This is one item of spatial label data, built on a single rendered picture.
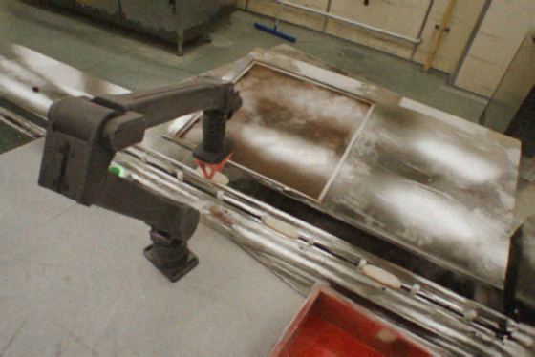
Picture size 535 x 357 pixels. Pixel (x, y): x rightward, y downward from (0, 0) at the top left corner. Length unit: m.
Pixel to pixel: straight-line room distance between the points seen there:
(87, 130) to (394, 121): 1.02
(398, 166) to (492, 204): 0.29
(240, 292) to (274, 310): 0.09
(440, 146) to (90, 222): 1.08
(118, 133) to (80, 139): 0.05
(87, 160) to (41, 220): 0.63
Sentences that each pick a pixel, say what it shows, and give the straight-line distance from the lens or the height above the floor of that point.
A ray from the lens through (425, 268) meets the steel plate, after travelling 1.06.
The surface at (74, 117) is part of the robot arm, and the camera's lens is 0.50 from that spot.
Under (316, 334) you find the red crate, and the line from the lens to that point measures 0.85.
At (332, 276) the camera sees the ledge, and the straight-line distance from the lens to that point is 0.89.
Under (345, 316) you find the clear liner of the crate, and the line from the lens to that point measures 0.82.
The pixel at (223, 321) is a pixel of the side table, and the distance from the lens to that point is 0.85.
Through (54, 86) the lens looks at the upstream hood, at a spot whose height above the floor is 0.92.
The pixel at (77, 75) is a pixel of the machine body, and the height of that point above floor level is 0.82.
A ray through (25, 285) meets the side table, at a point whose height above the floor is 0.82.
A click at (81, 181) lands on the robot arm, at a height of 1.26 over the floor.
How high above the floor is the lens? 1.58
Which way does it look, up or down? 42 degrees down
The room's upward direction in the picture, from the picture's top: 9 degrees clockwise
